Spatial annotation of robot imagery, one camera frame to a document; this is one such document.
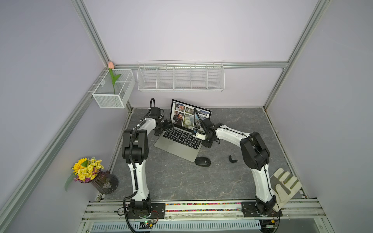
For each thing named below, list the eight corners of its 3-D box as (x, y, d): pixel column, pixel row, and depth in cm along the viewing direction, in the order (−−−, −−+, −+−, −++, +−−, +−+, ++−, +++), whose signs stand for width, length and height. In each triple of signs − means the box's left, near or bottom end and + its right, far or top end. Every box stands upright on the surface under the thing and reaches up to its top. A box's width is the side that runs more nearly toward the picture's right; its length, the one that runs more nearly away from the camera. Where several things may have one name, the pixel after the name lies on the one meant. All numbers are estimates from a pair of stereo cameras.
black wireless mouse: (195, 166, 91) (195, 164, 88) (194, 158, 94) (195, 156, 92) (210, 166, 91) (211, 164, 88) (210, 158, 94) (210, 156, 92)
